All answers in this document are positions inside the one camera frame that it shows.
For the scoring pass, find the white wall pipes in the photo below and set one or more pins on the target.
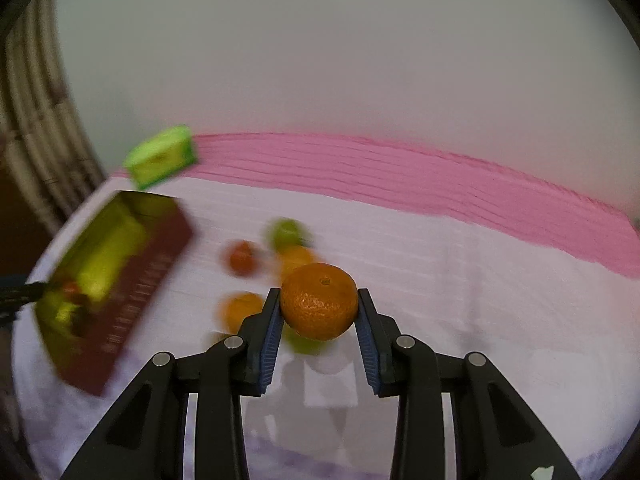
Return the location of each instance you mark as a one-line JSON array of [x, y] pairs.
[[40, 110]]

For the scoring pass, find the green fruit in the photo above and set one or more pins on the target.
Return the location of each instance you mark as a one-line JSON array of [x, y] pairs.
[[301, 344], [287, 233]]

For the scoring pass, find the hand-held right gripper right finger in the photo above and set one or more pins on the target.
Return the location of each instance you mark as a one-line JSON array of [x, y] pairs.
[[369, 345]]

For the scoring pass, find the pink blanket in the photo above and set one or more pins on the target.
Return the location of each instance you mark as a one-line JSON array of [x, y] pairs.
[[400, 175]]

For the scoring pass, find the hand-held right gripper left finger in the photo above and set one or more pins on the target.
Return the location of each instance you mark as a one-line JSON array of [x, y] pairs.
[[269, 340]]

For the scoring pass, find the small red fruit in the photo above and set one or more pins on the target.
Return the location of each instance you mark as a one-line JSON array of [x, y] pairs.
[[242, 258]]

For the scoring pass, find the white bed sheet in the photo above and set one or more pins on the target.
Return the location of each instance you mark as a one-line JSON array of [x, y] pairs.
[[450, 310]]

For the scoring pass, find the dark red gift box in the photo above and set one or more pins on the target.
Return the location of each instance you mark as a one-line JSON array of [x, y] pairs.
[[135, 280]]

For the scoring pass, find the green carton box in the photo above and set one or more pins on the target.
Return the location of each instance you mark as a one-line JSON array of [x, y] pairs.
[[161, 156]]

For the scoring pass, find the large orange mandarin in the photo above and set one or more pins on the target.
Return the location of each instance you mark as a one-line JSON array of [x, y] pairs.
[[320, 301]]

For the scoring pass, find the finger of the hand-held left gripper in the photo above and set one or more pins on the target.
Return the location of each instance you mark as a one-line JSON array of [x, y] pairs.
[[20, 297]]

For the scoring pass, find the brown wooden furniture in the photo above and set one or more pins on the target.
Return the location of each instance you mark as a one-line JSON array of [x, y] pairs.
[[17, 220]]

